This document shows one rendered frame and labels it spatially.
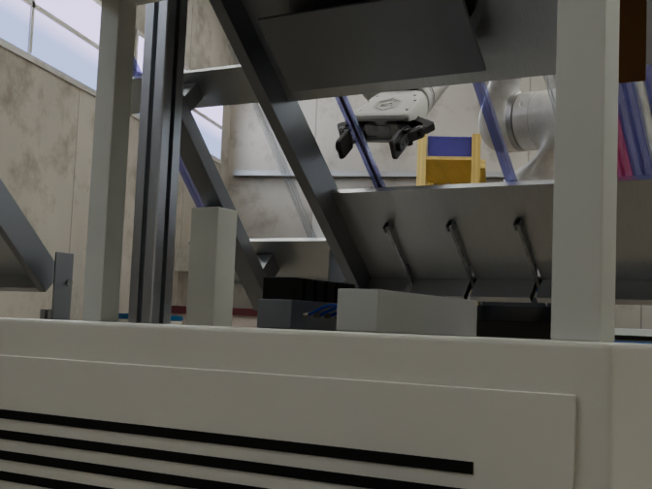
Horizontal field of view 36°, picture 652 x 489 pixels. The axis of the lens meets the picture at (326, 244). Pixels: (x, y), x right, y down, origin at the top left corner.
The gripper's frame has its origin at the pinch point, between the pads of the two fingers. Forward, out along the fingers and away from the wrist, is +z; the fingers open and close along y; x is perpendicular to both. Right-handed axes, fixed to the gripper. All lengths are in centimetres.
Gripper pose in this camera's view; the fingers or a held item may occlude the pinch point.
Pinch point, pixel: (368, 147)
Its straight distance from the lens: 155.4
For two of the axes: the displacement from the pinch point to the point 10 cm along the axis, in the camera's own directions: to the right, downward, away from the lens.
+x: 2.3, 8.3, 5.0
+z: -4.2, 5.5, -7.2
